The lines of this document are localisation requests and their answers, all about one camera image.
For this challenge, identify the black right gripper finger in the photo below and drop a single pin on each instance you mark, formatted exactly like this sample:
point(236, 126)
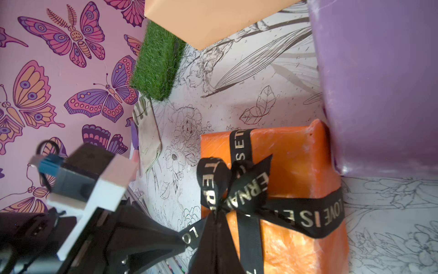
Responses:
point(216, 253)

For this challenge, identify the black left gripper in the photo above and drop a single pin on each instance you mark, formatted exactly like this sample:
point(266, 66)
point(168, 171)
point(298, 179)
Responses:
point(126, 241)

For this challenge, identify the black printed ribbon bow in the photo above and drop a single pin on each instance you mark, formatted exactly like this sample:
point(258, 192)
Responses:
point(246, 195)

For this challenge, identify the orange gift box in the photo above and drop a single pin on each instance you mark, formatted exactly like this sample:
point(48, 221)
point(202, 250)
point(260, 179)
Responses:
point(294, 191)

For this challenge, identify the lilac gift box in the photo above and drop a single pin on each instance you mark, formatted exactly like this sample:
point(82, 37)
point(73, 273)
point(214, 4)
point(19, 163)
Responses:
point(378, 66)

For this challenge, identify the green artificial grass mat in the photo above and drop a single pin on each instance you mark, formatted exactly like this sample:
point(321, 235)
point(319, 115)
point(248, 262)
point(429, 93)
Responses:
point(158, 63)

